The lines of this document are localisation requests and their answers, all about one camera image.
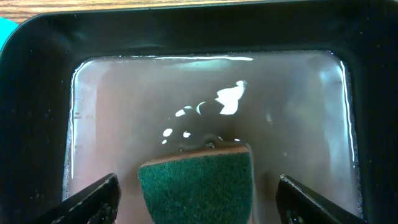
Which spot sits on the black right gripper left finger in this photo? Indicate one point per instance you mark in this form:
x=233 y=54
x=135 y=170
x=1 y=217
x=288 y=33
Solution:
x=96 y=204

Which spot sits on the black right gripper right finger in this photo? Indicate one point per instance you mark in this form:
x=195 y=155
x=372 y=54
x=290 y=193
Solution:
x=297 y=203

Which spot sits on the green scrub sponge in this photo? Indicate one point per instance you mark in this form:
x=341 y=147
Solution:
x=200 y=186

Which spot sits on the black water tray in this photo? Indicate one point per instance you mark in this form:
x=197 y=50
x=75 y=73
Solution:
x=310 y=87

